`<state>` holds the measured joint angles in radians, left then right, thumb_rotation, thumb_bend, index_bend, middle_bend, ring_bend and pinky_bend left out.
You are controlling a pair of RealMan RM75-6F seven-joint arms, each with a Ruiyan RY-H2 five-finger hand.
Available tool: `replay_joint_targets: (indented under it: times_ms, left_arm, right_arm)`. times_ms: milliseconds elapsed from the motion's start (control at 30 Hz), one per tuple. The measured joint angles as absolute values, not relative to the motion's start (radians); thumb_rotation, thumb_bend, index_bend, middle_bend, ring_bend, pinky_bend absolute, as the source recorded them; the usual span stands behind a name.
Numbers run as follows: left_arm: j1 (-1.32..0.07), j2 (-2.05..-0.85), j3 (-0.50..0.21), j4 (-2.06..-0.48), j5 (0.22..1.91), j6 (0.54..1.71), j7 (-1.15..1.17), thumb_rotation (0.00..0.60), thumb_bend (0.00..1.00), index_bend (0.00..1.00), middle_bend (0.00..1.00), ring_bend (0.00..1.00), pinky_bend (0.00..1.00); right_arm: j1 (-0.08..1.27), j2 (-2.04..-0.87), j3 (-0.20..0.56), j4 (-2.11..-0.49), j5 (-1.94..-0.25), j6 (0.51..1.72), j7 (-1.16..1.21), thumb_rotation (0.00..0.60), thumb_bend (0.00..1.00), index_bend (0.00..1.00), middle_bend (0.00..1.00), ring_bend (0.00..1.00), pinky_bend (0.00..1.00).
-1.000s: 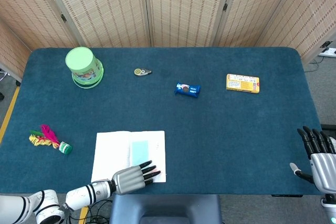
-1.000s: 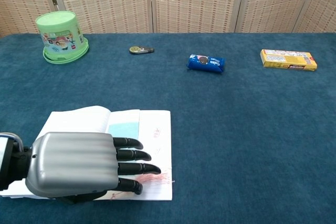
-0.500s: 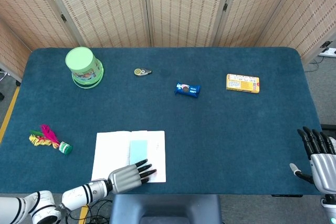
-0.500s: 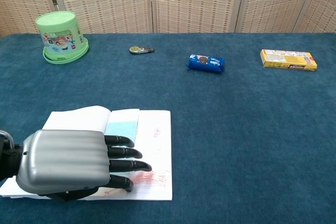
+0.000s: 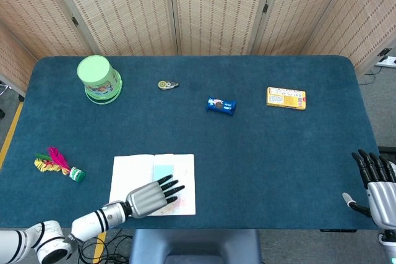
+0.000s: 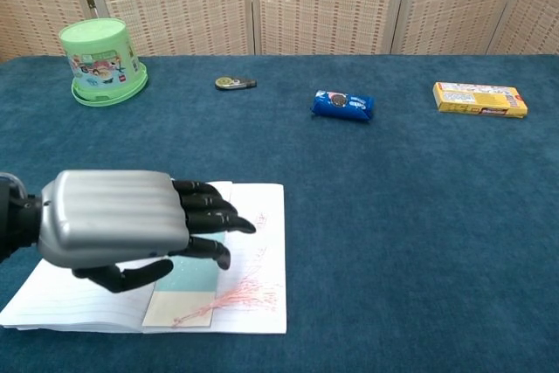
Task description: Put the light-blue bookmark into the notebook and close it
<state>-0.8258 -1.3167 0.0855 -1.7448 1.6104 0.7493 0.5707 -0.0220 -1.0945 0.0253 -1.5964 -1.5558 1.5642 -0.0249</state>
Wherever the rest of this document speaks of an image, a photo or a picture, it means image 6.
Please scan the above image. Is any light blue tasselled bookmark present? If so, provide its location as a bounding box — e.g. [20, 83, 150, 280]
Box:
[141, 180, 283, 330]

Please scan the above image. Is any open white notebook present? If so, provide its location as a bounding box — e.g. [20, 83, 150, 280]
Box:
[0, 180, 288, 335]

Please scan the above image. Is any woven bamboo folding screen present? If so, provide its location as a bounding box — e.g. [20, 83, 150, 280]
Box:
[0, 0, 559, 64]

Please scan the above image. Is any yellow cardboard box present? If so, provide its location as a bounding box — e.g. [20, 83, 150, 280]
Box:
[432, 81, 528, 120]

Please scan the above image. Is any green plastic toy bucket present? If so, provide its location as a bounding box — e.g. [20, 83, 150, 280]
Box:
[59, 17, 149, 108]

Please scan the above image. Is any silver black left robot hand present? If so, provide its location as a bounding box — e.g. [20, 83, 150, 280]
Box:
[37, 169, 258, 295]

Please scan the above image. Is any dark teal table cover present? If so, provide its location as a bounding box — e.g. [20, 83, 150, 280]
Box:
[0, 53, 559, 373]

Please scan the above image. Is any blue cookie pack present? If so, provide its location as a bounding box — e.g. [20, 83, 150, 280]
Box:
[310, 89, 376, 123]

